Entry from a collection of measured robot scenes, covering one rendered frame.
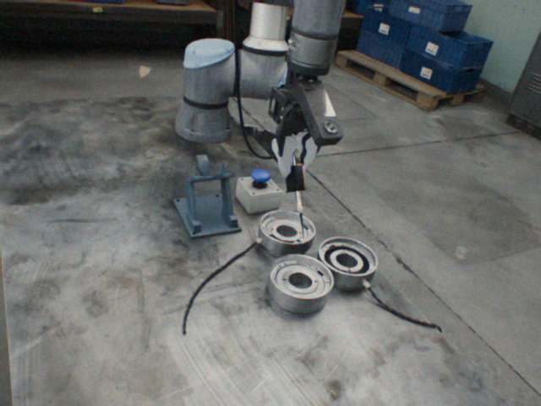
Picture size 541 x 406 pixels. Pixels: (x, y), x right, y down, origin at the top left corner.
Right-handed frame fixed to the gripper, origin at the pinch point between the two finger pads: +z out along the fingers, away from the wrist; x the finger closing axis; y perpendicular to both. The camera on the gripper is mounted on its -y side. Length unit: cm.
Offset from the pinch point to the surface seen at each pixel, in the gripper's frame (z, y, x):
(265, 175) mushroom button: 5.7, 8.9, 1.2
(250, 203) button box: 10.4, 6.5, 4.8
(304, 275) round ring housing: 10.5, -15.5, 4.1
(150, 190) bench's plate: 13.1, 19.2, 21.7
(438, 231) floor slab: 94, 73, -141
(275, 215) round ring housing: 9.9, 0.9, 1.8
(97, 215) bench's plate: 13.0, 12.8, 32.9
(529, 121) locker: 83, 165, -315
